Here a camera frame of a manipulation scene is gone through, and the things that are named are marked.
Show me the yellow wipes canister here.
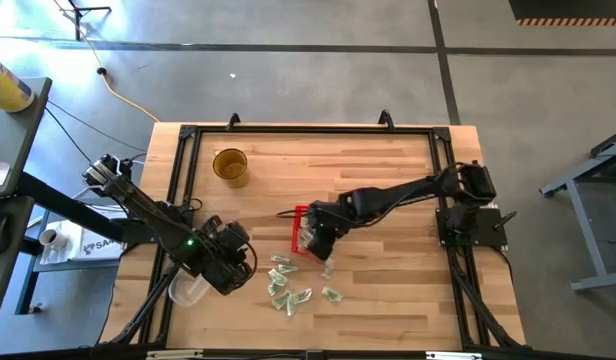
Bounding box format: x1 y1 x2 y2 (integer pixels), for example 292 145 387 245
0 52 37 114

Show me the white printed box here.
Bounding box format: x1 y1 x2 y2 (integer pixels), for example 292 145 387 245
67 219 128 262

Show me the grey metal shelf frame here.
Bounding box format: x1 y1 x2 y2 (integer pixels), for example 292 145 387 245
15 208 124 317

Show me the grey metal cart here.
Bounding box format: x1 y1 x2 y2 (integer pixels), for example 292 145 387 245
539 126 616 294

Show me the clear plastic container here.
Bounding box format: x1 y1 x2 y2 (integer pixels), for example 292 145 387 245
167 272 212 308

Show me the black orange striped mat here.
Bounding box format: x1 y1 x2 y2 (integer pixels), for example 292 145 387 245
507 0 616 27

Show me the black diagonal desk beam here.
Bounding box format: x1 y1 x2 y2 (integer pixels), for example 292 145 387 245
15 171 132 244

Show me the red plastic mesh basket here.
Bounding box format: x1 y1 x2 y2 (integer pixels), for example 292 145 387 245
291 204 319 256

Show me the yellow floor cable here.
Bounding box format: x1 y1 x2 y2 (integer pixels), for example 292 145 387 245
51 0 163 124

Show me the grey desk top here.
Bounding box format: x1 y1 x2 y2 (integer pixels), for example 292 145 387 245
0 76 54 200

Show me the black tripod stand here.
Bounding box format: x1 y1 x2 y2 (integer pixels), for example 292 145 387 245
62 0 113 42

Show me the black lever handle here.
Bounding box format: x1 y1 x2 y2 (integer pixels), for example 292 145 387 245
492 210 518 232

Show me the silver frame bracket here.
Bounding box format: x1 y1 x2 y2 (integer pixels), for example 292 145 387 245
425 351 483 360
146 349 204 360

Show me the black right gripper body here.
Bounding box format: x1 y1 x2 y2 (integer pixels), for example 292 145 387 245
305 198 357 251

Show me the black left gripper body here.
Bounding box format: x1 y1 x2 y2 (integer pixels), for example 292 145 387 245
200 215 259 297

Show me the black aluminium table frame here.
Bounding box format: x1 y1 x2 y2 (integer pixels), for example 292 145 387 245
100 122 527 360

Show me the dark grey desk surface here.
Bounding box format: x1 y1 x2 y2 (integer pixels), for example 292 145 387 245
0 195 35 317

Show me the white cup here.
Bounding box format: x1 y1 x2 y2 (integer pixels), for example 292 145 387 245
39 228 69 252

